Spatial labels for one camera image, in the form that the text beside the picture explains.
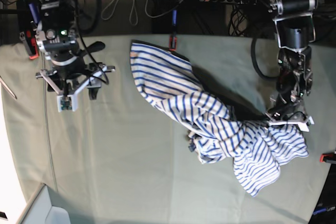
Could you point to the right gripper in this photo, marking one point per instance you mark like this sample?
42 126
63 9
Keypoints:
67 82

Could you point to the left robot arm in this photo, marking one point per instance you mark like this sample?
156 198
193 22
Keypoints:
295 31

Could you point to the metal bar at left edge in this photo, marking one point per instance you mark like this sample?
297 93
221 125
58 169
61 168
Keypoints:
6 87

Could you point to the blue white striped t-shirt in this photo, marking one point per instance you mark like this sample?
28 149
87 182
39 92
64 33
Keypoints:
167 82

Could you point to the red clamp at left corner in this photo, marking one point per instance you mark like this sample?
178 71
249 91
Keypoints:
29 42

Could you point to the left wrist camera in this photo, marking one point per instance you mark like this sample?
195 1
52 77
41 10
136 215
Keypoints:
304 125

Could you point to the red clamp at right edge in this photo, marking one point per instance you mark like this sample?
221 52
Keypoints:
329 158

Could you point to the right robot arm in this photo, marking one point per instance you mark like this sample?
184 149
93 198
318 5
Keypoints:
59 39

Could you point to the white bin at bottom left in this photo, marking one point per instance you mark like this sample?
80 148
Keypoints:
39 209

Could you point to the red clamp at top centre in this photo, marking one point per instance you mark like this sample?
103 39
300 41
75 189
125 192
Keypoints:
172 43

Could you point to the green table cloth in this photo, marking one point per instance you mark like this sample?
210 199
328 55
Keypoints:
119 160

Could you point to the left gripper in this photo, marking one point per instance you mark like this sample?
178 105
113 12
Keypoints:
287 113

